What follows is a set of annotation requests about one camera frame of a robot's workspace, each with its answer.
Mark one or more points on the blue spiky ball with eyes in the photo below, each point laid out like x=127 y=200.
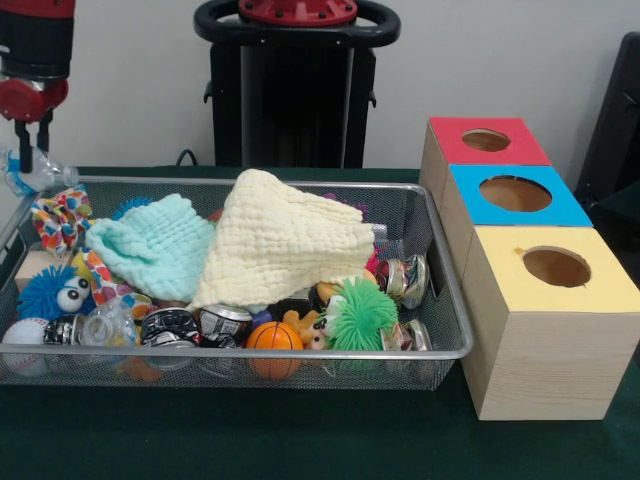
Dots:
x=40 y=295

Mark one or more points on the dark green tablecloth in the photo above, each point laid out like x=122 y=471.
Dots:
x=300 y=440

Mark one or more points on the crushed black and white can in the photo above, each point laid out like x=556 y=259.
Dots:
x=170 y=325

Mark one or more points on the white toy baseball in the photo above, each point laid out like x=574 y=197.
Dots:
x=25 y=332

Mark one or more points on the mint waffle cloth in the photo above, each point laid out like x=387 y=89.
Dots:
x=155 y=240

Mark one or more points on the orange toy basketball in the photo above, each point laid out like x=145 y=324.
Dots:
x=275 y=336

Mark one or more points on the plain wooden block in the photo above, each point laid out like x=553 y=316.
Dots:
x=37 y=262

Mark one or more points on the red robot arm base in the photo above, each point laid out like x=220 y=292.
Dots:
x=300 y=12

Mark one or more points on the orange plush toy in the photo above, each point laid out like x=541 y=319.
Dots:
x=300 y=317

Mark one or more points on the cream waffle cloth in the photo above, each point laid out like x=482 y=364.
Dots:
x=270 y=240

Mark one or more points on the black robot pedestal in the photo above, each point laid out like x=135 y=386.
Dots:
x=300 y=100

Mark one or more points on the wooden box with three holes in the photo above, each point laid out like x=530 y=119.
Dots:
x=550 y=360

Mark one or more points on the shallow mesh bin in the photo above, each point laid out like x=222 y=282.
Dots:
x=350 y=372

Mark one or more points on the crushed clear bottle blue label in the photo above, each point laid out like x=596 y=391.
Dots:
x=50 y=172

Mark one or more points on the black upright panel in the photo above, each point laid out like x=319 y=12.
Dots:
x=615 y=125

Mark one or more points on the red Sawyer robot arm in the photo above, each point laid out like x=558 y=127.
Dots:
x=35 y=35

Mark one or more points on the green spiky ball toy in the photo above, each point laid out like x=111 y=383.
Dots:
x=362 y=315

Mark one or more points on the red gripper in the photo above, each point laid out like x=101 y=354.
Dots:
x=25 y=102

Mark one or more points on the multicolour patterned fabric bow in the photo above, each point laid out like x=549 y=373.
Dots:
x=60 y=220

